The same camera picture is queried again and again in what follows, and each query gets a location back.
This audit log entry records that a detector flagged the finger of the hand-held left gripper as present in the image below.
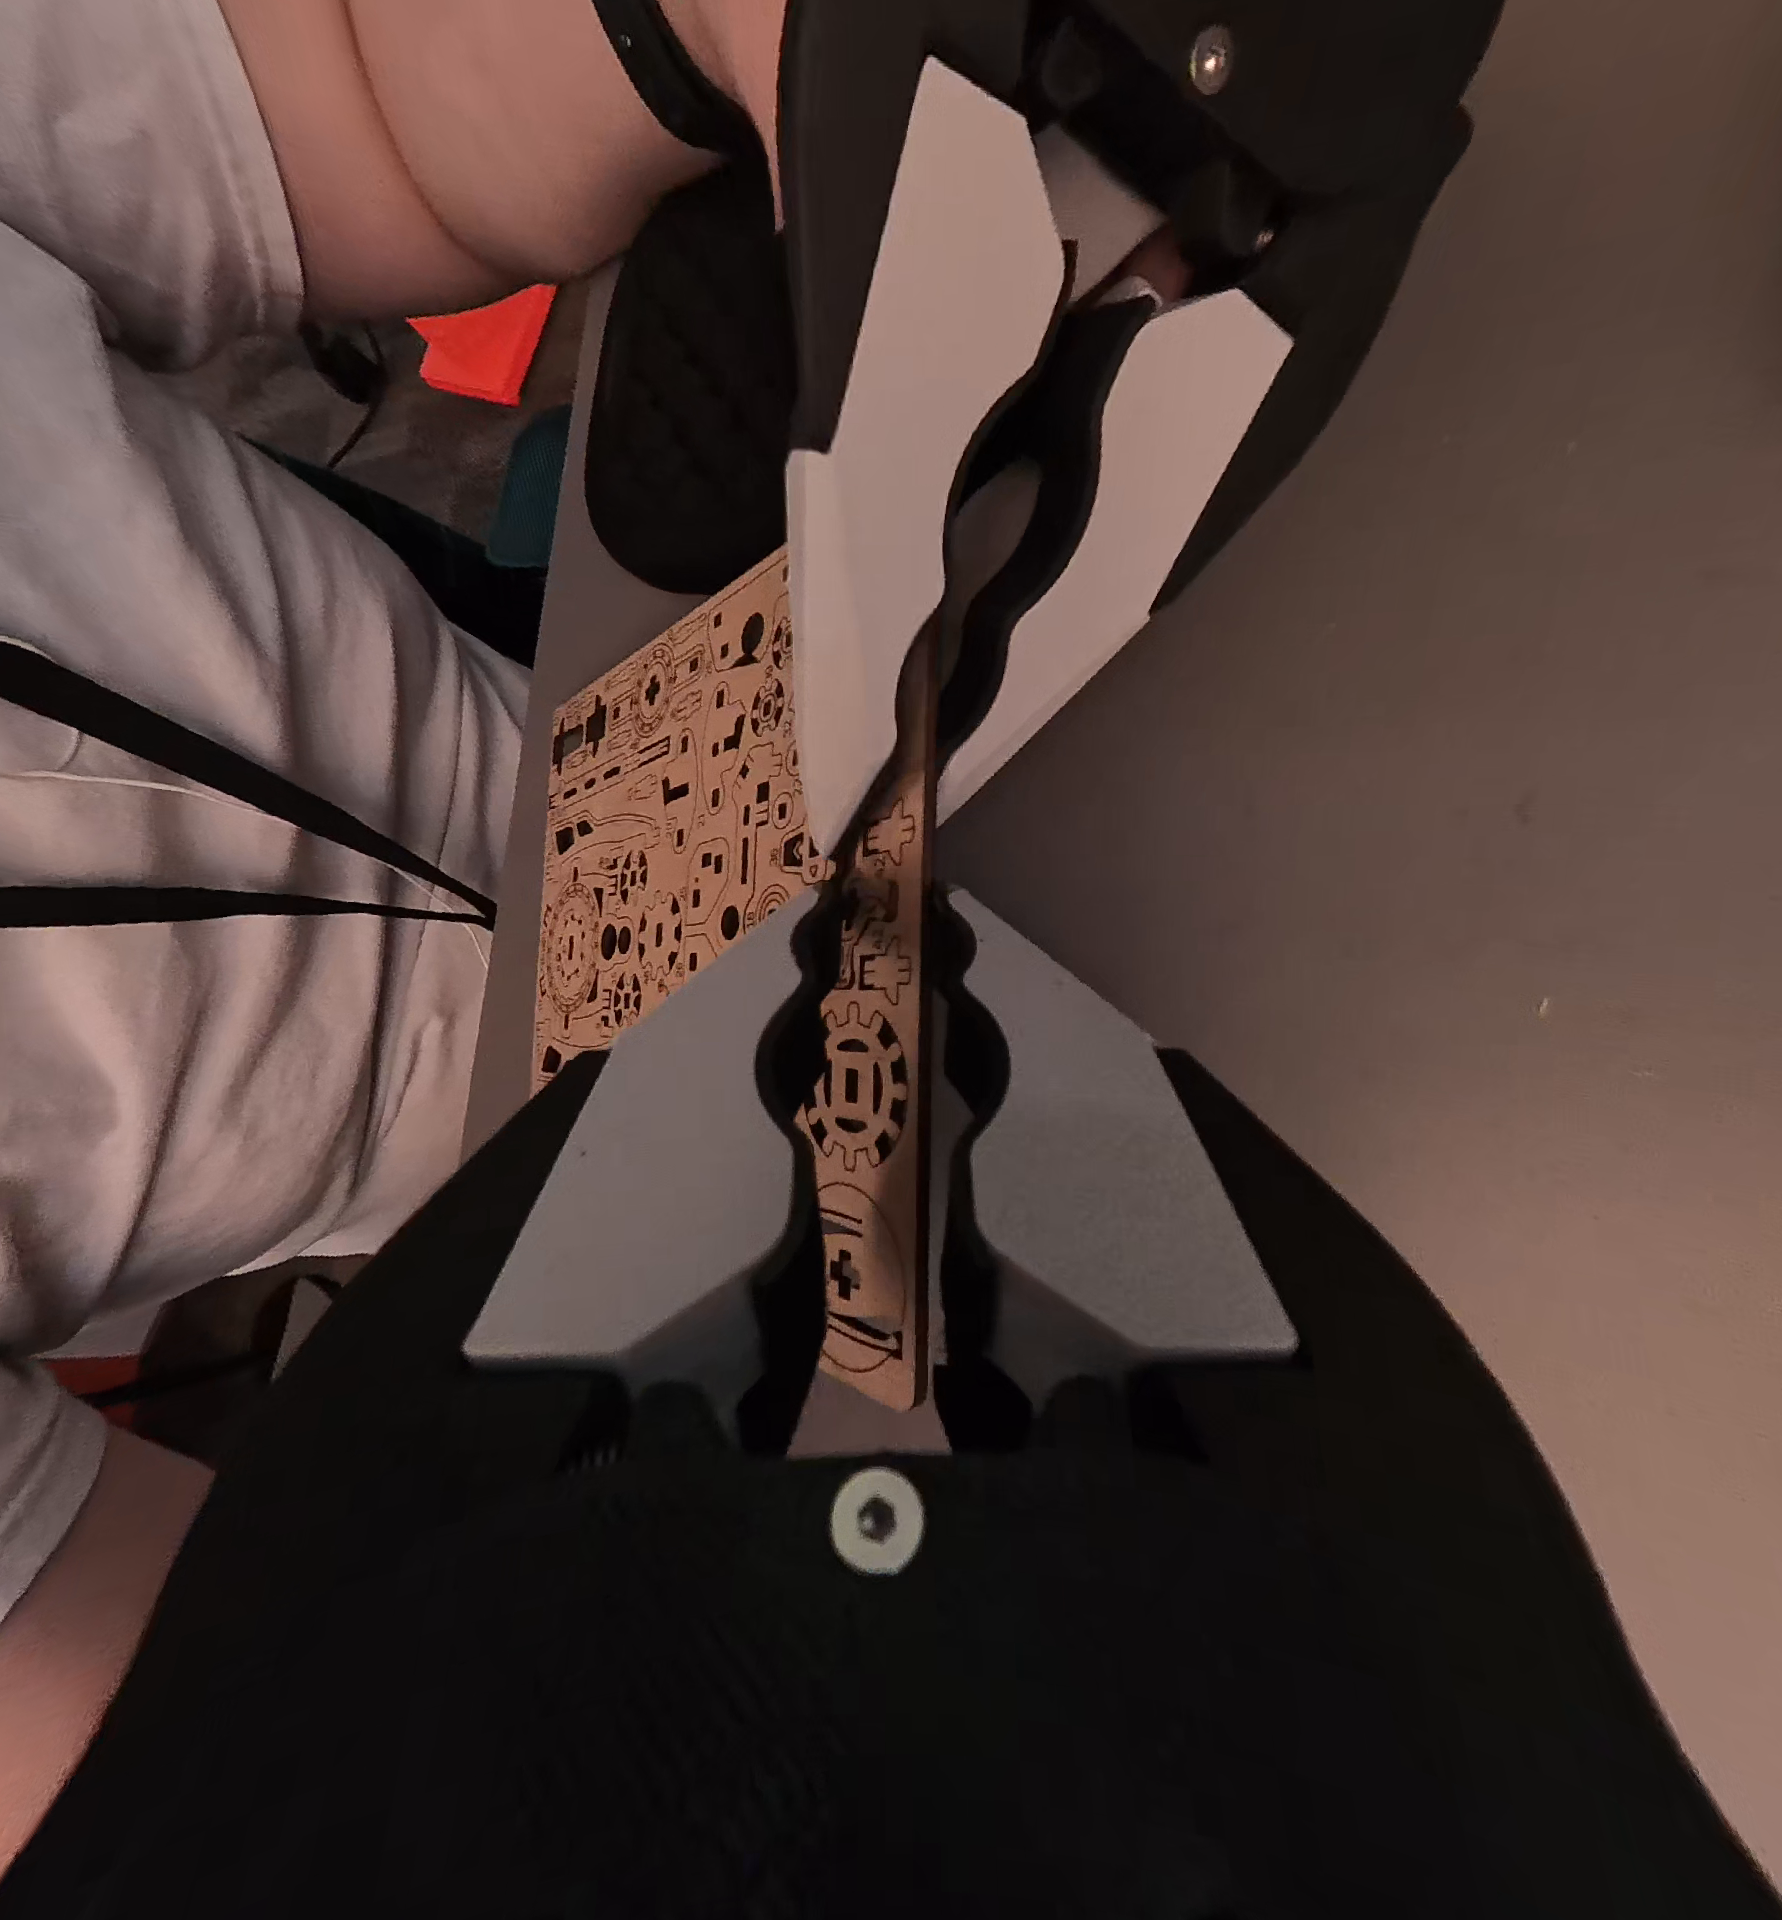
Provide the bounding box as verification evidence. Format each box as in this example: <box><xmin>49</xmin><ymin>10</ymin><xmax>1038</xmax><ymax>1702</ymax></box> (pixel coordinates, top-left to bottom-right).
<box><xmin>784</xmin><ymin>54</ymin><xmax>1165</xmax><ymax>872</ymax></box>
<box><xmin>929</xmin><ymin>288</ymin><xmax>1299</xmax><ymax>823</ymax></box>

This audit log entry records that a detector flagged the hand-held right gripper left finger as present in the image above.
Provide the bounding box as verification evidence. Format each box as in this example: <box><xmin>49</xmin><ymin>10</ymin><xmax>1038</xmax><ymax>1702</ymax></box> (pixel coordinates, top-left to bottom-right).
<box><xmin>462</xmin><ymin>903</ymin><xmax>836</xmax><ymax>1453</ymax></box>

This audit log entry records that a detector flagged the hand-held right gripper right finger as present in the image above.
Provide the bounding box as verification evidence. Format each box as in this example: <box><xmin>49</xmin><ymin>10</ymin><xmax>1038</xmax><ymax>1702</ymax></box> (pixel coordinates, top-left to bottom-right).
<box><xmin>939</xmin><ymin>884</ymin><xmax>1303</xmax><ymax>1450</ymax></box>

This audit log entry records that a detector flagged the laser-cut wooden parts sheet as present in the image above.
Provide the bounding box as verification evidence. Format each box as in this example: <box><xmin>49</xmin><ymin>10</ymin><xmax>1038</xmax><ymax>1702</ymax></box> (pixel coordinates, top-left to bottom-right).
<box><xmin>531</xmin><ymin>547</ymin><xmax>943</xmax><ymax>1417</ymax></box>

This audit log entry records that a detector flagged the person's left forearm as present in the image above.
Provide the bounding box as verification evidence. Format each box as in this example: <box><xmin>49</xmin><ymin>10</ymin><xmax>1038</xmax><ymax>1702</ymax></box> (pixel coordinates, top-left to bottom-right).
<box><xmin>245</xmin><ymin>0</ymin><xmax>791</xmax><ymax>328</ymax></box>

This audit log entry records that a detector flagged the person's right forearm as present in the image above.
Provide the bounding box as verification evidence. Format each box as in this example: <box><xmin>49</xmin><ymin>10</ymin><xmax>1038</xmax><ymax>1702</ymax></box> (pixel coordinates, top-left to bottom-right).
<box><xmin>0</xmin><ymin>1426</ymin><xmax>223</xmax><ymax>1920</ymax></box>

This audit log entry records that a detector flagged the black ribbed wrist pad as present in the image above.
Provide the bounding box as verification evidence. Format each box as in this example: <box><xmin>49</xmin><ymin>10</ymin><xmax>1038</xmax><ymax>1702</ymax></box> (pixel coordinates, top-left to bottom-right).
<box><xmin>588</xmin><ymin>179</ymin><xmax>806</xmax><ymax>597</ymax></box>

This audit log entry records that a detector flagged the black wristband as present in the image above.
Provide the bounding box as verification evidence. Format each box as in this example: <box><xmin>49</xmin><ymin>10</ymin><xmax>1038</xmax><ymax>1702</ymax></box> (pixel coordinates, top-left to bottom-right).
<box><xmin>594</xmin><ymin>0</ymin><xmax>778</xmax><ymax>154</ymax></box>

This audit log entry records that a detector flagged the orange red plastic object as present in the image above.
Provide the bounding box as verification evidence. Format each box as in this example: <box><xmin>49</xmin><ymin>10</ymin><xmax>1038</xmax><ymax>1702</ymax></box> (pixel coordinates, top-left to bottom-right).
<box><xmin>405</xmin><ymin>280</ymin><xmax>564</xmax><ymax>407</ymax></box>

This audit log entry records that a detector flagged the person's white shirt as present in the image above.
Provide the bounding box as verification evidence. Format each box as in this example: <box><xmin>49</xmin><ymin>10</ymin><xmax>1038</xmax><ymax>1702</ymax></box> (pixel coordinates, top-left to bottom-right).
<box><xmin>0</xmin><ymin>0</ymin><xmax>537</xmax><ymax>1705</ymax></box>

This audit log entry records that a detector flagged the black shoulder strap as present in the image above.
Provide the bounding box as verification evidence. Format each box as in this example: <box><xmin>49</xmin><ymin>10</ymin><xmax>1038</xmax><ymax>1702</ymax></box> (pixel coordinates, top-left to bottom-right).
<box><xmin>0</xmin><ymin>601</ymin><xmax>504</xmax><ymax>932</ymax></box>

